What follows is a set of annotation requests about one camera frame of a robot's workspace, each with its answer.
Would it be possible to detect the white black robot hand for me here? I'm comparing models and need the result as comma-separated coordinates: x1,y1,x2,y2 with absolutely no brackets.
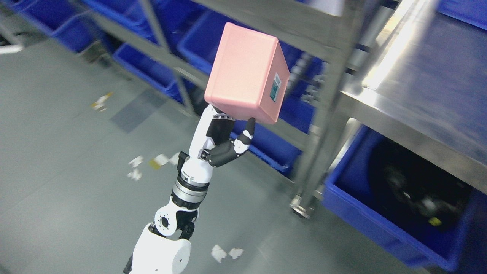
181,104,256,187

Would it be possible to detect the pink plastic storage box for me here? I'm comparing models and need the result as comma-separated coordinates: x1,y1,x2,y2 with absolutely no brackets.
205,22,290,124

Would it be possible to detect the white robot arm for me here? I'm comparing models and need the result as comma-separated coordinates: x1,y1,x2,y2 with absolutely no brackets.
123,151,209,274

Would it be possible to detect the stainless steel shelf rack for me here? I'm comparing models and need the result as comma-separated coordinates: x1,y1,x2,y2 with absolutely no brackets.
74,0,378,152

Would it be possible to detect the blue bin with helmet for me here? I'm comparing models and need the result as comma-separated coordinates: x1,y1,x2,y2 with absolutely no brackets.
322,126,486,273

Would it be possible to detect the stainless steel table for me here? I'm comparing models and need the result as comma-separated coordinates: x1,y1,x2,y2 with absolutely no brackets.
290,0,486,218

